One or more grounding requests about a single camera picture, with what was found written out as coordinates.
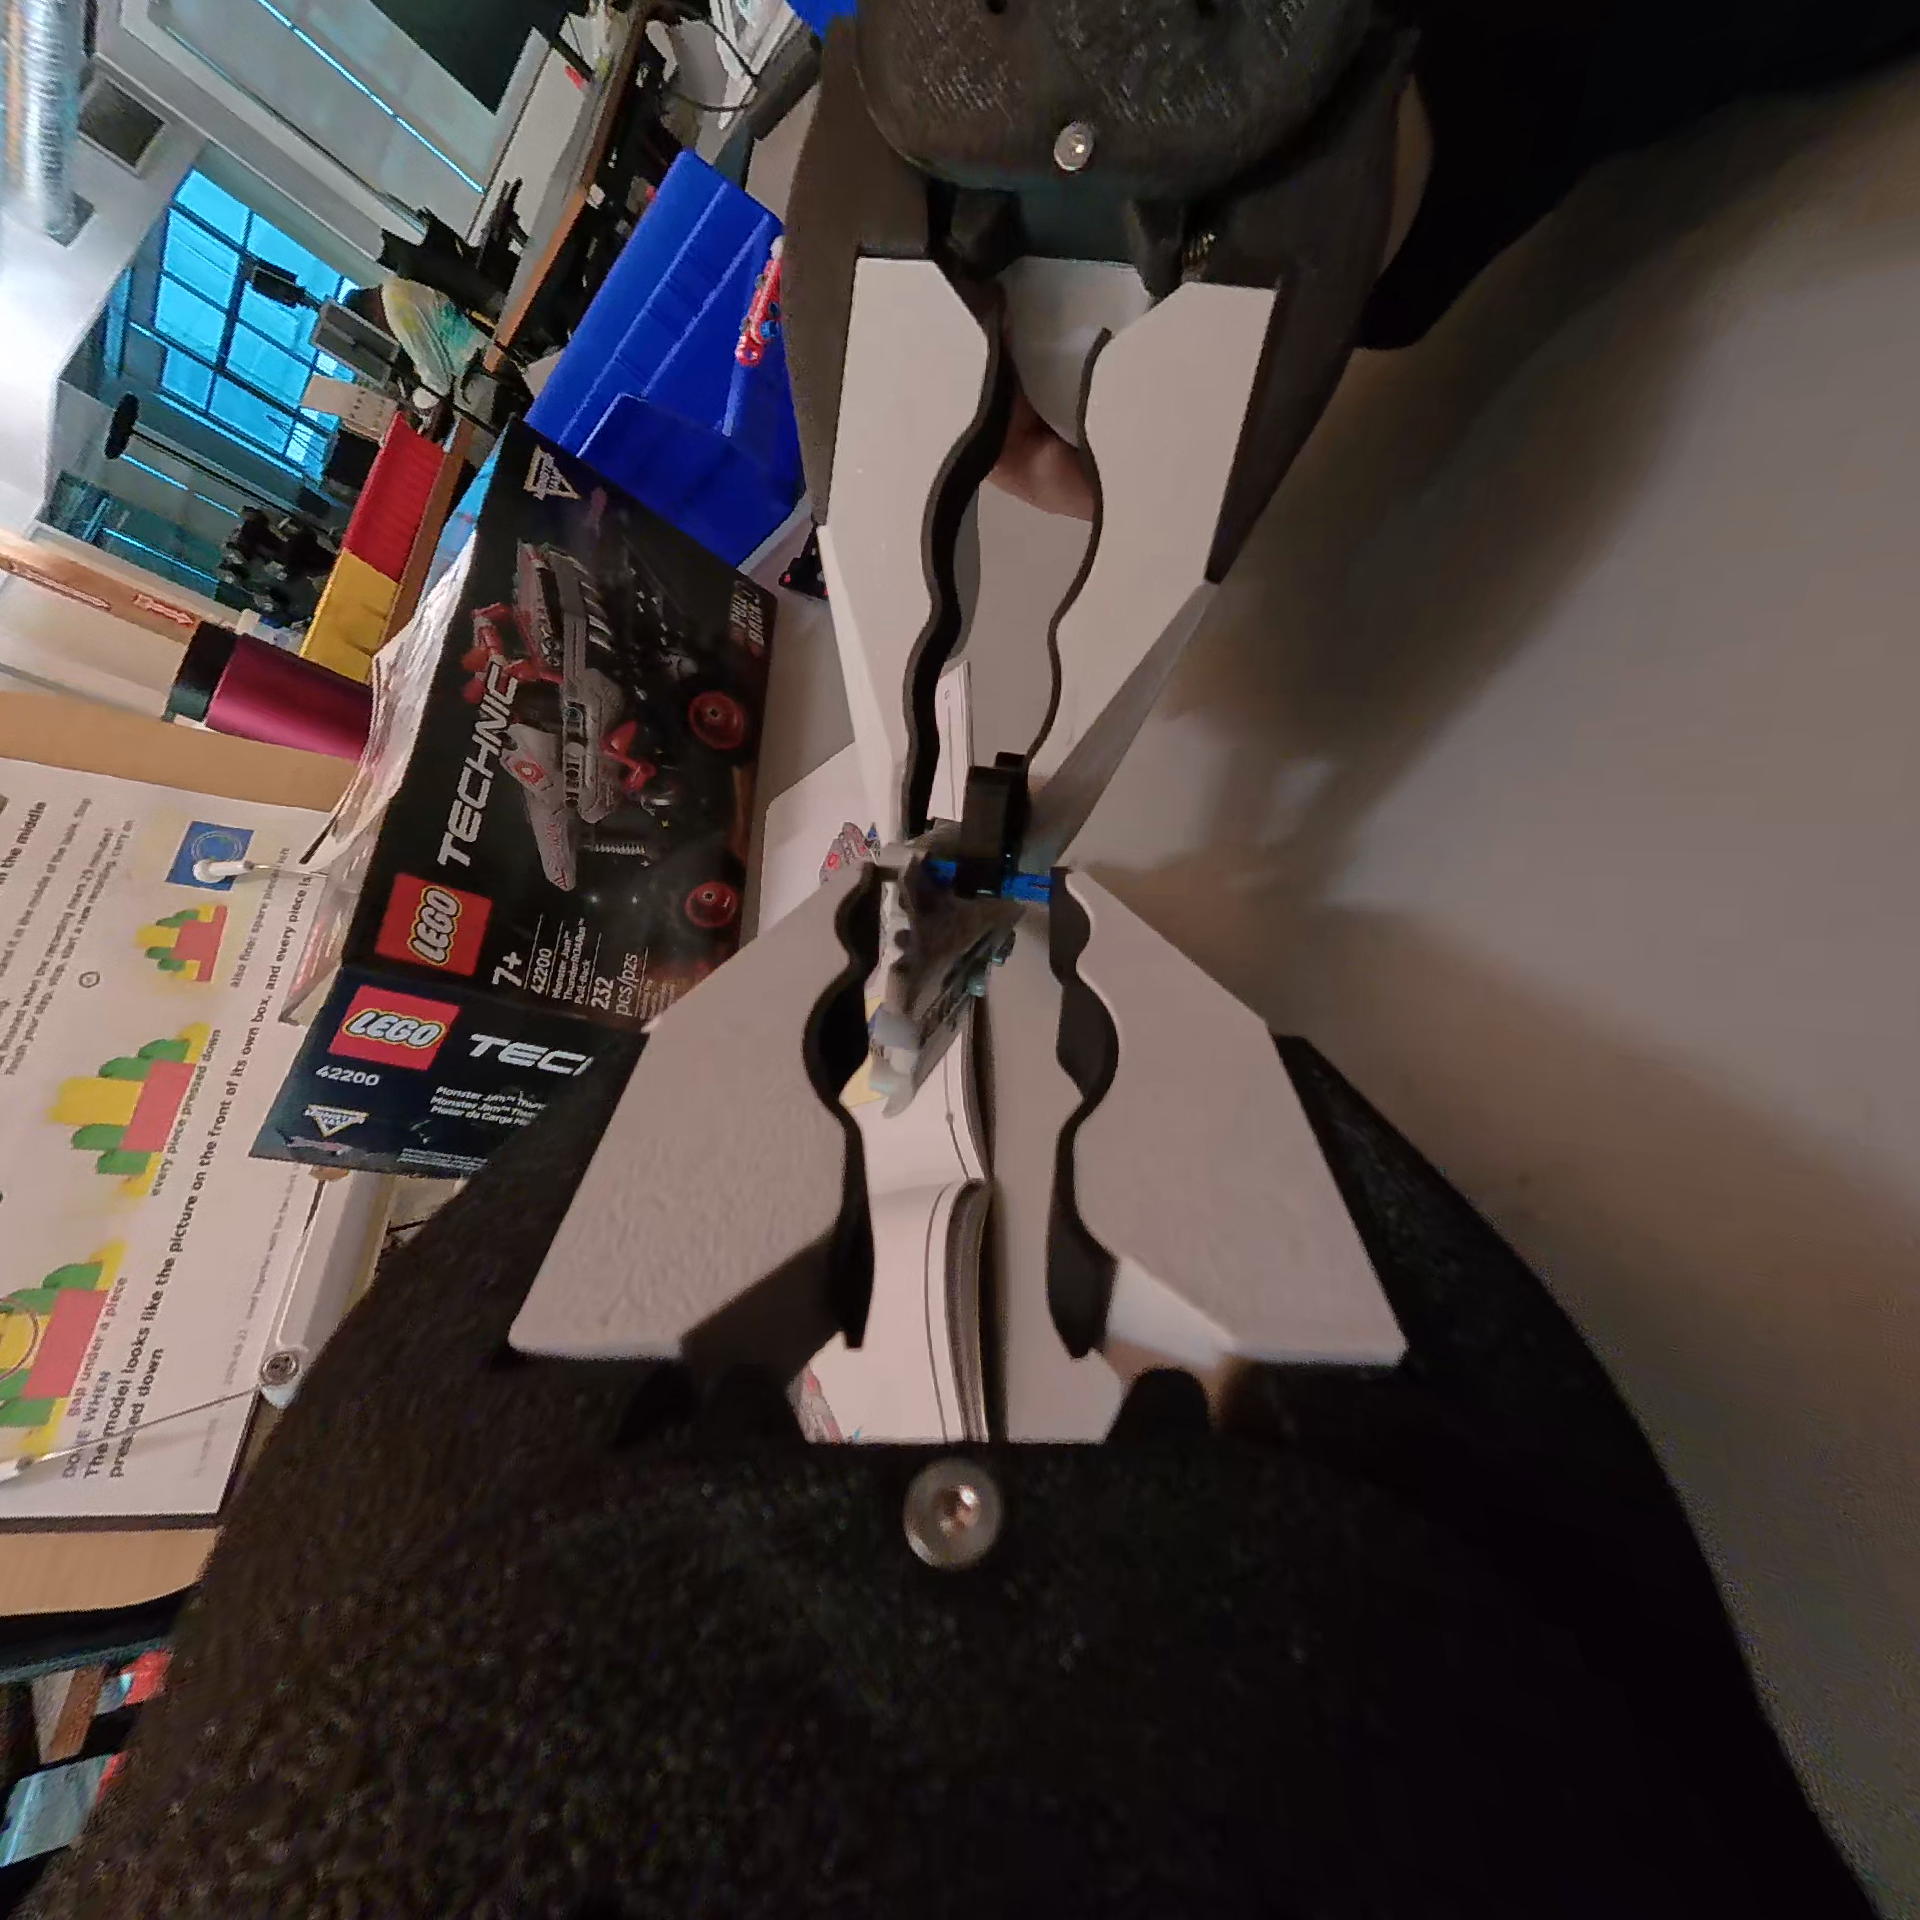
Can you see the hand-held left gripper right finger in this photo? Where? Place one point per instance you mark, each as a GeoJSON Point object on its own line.
{"type": "Point", "coordinates": [1213, 1183]}

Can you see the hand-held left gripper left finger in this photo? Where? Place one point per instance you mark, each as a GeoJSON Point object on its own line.
{"type": "Point", "coordinates": [703, 1183]}

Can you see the printed instruction sheet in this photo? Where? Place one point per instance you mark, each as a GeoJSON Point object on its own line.
{"type": "Point", "coordinates": [135, 1200]}

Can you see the black toy set box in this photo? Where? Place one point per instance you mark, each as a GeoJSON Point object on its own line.
{"type": "Point", "coordinates": [599, 705]}

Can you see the small grey brick assembly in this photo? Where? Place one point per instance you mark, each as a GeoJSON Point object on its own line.
{"type": "Point", "coordinates": [937, 961]}

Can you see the red toy beam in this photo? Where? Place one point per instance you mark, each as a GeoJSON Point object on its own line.
{"type": "Point", "coordinates": [761, 307]}

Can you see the large window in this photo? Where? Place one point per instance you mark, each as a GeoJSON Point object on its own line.
{"type": "Point", "coordinates": [223, 298]}

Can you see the black equipment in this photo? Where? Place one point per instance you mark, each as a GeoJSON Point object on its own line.
{"type": "Point", "coordinates": [270, 554]}

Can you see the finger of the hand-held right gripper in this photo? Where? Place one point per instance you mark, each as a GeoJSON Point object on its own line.
{"type": "Point", "coordinates": [1179, 435]}
{"type": "Point", "coordinates": [893, 450]}

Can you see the yellow plastic bin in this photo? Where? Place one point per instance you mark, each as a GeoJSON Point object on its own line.
{"type": "Point", "coordinates": [341, 614]}

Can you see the red plastic bin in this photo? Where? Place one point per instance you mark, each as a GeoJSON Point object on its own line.
{"type": "Point", "coordinates": [404, 487]}

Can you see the clear plastic bag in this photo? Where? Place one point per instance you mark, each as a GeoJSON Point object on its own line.
{"type": "Point", "coordinates": [404, 660]}

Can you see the person's right hand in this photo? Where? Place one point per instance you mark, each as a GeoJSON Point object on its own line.
{"type": "Point", "coordinates": [1040, 468]}

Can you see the white instruction booklet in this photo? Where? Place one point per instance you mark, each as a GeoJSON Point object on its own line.
{"type": "Point", "coordinates": [915, 1289]}

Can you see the silver air duct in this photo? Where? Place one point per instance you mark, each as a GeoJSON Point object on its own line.
{"type": "Point", "coordinates": [44, 106]}

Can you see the white desk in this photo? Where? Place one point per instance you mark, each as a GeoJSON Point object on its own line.
{"type": "Point", "coordinates": [1589, 629]}

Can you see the blue plastic bin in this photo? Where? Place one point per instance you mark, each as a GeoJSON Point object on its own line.
{"type": "Point", "coordinates": [674, 298]}

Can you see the maroon metal bottle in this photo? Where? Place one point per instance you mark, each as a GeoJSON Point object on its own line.
{"type": "Point", "coordinates": [284, 697]}

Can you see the small dark brick part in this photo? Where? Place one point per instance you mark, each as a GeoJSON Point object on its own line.
{"type": "Point", "coordinates": [802, 569]}

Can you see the orange patterned object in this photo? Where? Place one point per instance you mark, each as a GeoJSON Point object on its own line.
{"type": "Point", "coordinates": [144, 1672]}

